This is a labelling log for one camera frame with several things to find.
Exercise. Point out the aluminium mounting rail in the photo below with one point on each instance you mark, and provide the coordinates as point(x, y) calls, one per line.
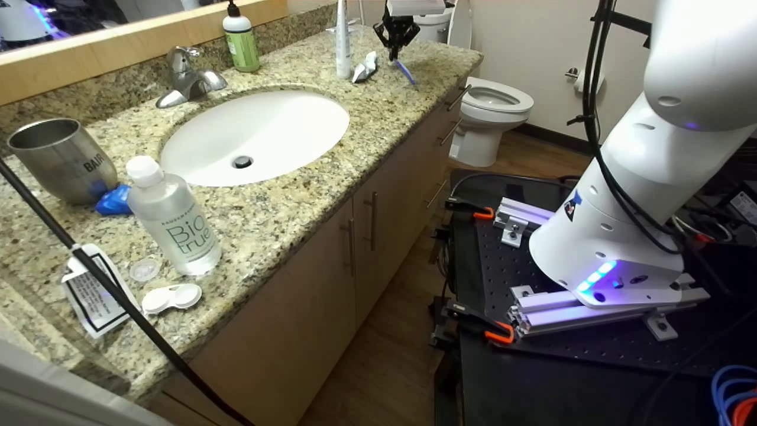
point(582, 314)
point(523, 213)

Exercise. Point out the grey metal cup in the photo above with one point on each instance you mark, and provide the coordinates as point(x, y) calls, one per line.
point(61, 161)

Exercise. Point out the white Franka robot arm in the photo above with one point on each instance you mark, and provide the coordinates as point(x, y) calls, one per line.
point(630, 198)

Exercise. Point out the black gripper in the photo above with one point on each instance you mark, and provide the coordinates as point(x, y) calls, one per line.
point(395, 27)

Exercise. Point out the black robot cart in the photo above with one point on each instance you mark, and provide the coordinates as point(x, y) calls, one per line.
point(551, 380)

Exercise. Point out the orange black clamp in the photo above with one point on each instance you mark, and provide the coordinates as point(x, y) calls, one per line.
point(482, 213)
point(498, 334)

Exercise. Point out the wood framed wall mirror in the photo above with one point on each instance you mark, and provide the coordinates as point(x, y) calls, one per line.
point(119, 44)

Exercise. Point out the white toothpaste tube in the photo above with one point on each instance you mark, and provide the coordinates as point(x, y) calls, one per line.
point(365, 67)

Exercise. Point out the light wood vanity cabinet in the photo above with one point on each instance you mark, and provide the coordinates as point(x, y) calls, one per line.
point(299, 331)

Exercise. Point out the white contact lens case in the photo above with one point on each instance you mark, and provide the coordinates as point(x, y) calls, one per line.
point(171, 298)

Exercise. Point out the white toilet paper roll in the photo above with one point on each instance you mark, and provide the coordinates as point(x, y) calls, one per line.
point(584, 82)

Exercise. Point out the small blue packet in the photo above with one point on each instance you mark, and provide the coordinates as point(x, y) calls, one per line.
point(113, 199)

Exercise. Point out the white oval sink basin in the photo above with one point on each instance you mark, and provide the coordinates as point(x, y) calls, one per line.
point(259, 130)

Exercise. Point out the green soap pump bottle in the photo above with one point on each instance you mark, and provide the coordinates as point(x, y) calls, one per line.
point(241, 47)

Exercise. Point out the chrome sink faucet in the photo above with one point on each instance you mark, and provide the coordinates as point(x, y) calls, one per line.
point(188, 78)

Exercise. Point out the clear round lid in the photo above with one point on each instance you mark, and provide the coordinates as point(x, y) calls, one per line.
point(145, 270)

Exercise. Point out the clear plastic solution bottle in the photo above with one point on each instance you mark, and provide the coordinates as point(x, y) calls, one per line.
point(176, 221)

